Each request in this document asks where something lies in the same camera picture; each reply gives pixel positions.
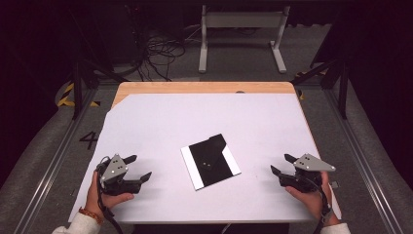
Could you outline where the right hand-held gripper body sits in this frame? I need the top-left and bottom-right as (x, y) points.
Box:
(278, 153), (337, 194)

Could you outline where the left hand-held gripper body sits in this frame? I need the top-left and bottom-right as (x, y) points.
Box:
(95, 154), (144, 197)

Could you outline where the person's left hand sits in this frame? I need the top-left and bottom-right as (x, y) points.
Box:
(85, 171), (135, 217)

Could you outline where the person's right hand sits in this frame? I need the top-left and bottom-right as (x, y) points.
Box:
(285, 171), (340, 226)

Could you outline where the white table sheet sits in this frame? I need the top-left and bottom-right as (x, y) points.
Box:
(67, 93), (343, 224)

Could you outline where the black metal stand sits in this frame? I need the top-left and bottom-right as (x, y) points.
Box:
(291, 48), (350, 120)
(69, 9), (130, 120)

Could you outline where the yellow black hazard tape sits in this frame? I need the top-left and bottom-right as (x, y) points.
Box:
(57, 82), (101, 108)

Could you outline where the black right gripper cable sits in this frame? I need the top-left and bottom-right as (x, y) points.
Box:
(305, 176), (334, 234)

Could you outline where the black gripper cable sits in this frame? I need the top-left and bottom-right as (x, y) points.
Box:
(95, 155), (125, 234)
(305, 176), (334, 234)

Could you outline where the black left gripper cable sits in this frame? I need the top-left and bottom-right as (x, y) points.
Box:
(95, 155), (125, 234)

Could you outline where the orange bead bracelet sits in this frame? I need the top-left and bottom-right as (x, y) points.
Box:
(78, 207), (105, 226)

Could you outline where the aluminium floor rail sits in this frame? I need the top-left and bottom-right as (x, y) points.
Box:
(13, 87), (98, 234)
(324, 89), (405, 234)

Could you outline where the tangle of black floor cables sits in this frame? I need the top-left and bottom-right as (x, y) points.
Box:
(130, 32), (188, 82)

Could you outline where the white metal desk frame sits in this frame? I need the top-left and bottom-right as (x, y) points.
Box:
(198, 4), (291, 74)

